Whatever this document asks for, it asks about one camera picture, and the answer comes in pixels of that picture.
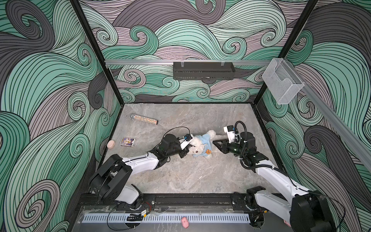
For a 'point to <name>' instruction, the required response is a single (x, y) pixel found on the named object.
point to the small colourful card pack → (129, 142)
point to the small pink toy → (185, 222)
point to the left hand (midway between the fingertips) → (192, 142)
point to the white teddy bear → (202, 145)
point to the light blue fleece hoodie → (206, 140)
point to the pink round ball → (110, 144)
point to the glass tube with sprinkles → (143, 119)
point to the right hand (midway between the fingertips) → (214, 142)
